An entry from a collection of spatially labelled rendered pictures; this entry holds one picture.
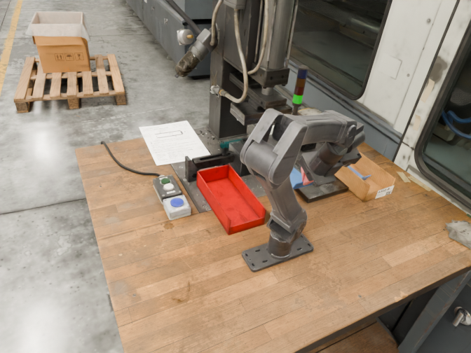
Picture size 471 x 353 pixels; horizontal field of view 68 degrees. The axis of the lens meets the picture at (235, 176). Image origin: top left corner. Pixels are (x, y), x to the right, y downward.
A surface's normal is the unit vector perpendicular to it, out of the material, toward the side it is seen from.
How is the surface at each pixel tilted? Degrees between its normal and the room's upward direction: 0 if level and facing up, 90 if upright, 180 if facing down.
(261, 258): 0
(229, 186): 0
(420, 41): 90
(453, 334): 90
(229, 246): 0
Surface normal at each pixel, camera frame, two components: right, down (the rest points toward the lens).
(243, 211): 0.07, -0.80
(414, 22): -0.92, 0.18
